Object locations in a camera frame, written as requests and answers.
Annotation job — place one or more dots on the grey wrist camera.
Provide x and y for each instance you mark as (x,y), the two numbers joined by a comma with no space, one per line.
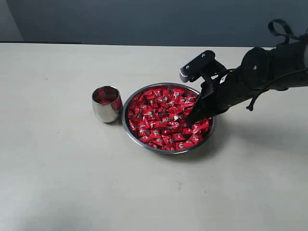
(204,65)

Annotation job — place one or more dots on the stainless steel bowl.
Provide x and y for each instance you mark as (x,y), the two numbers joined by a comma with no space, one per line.
(131,134)

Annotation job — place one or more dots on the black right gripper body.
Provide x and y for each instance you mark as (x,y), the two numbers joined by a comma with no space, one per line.
(217,97)

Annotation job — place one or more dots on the red candies in cup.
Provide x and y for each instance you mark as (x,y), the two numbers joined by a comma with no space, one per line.
(104,96)

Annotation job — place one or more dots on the pile of red candies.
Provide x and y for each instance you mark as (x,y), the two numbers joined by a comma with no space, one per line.
(163,120)

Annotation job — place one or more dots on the stainless steel cup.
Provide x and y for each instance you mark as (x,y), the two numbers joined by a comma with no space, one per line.
(108,113)

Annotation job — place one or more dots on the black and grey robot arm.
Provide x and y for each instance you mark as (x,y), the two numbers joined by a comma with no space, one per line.
(281,68)

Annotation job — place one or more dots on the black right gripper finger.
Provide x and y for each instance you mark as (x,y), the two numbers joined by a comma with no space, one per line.
(197,113)

